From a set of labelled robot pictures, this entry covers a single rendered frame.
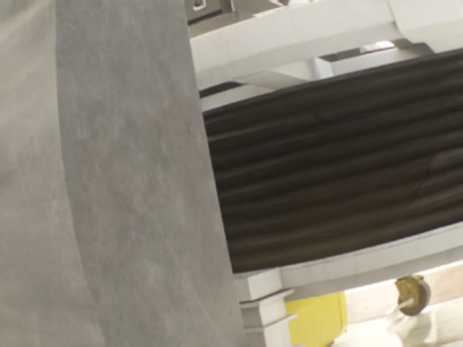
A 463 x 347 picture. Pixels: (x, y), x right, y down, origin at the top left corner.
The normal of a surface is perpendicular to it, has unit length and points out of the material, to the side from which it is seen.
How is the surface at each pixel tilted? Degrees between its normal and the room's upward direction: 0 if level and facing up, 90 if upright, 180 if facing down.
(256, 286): 90
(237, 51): 90
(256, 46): 90
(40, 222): 90
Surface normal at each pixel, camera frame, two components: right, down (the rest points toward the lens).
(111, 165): 0.82, -0.21
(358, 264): -0.51, 0.01
